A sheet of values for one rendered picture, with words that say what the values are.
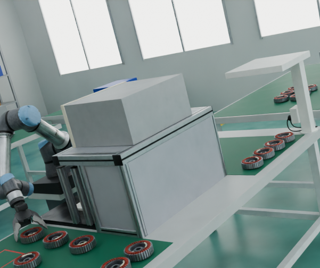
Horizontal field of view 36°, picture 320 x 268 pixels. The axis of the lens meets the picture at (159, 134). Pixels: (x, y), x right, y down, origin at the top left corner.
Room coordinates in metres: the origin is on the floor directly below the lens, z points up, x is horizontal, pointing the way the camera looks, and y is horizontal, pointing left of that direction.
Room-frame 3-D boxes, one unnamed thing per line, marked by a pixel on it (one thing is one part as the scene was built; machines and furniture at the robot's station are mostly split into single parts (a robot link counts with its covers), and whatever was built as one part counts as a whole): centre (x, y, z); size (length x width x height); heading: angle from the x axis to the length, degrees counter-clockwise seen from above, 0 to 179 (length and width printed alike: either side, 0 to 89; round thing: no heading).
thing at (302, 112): (2.79, -0.69, 0.98); 0.37 x 0.35 x 0.46; 138
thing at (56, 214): (2.50, 0.33, 0.76); 0.64 x 0.47 x 0.02; 138
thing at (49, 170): (3.03, 0.68, 0.87); 0.15 x 0.15 x 0.10
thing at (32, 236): (2.20, 0.70, 0.77); 0.11 x 0.11 x 0.04
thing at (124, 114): (2.28, 0.12, 1.22); 0.44 x 0.39 x 0.20; 138
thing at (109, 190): (2.00, 0.27, 0.91); 0.28 x 0.03 x 0.32; 48
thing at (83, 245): (1.95, 0.43, 0.77); 0.11 x 0.11 x 0.04
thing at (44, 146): (3.03, 0.68, 0.99); 0.13 x 0.12 x 0.14; 70
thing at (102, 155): (2.30, 0.11, 1.09); 0.68 x 0.44 x 0.05; 138
